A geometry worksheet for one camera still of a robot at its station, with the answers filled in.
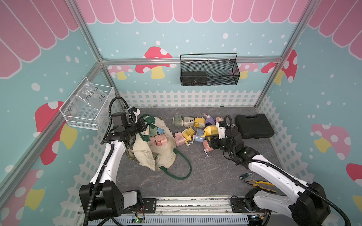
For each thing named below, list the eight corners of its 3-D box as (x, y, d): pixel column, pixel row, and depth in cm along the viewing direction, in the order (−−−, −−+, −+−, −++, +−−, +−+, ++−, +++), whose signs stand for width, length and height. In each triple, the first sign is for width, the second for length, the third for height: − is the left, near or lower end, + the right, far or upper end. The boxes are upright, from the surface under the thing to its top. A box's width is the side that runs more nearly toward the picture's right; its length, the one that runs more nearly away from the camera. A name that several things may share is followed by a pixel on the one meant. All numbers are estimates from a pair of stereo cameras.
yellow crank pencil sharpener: (178, 138, 103) (178, 135, 100) (188, 128, 108) (188, 125, 105) (187, 144, 100) (187, 141, 97) (196, 133, 105) (196, 130, 102)
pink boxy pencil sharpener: (177, 147, 98) (177, 143, 94) (172, 138, 103) (172, 134, 99) (186, 143, 100) (186, 140, 96) (180, 134, 105) (180, 130, 101)
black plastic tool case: (239, 139, 102) (242, 135, 98) (234, 119, 115) (236, 114, 110) (271, 139, 102) (276, 135, 98) (262, 119, 115) (265, 114, 110)
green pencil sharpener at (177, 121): (175, 129, 108) (174, 124, 104) (171, 121, 113) (171, 116, 109) (183, 126, 110) (183, 122, 105) (180, 118, 115) (180, 114, 110)
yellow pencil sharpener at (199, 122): (194, 128, 109) (194, 124, 106) (194, 119, 115) (194, 116, 111) (204, 128, 109) (205, 124, 106) (203, 119, 115) (204, 116, 111)
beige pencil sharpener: (183, 127, 110) (183, 123, 106) (183, 120, 115) (183, 116, 111) (193, 127, 110) (194, 123, 106) (193, 120, 115) (193, 116, 111)
